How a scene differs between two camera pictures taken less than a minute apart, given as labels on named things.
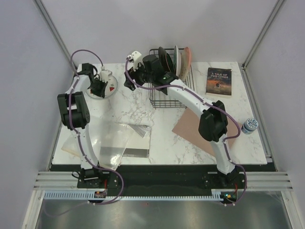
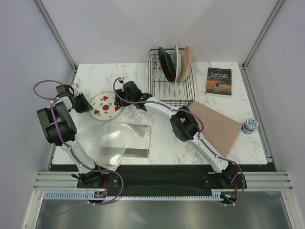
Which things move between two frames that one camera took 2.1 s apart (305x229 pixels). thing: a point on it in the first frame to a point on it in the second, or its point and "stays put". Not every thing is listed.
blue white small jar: (249, 126) stays put
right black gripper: (133, 75) to (117, 102)
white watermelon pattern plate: (111, 89) to (104, 108)
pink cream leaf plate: (186, 63) stays put
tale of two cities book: (218, 83) stays put
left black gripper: (102, 92) to (86, 106)
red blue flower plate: (177, 61) stays put
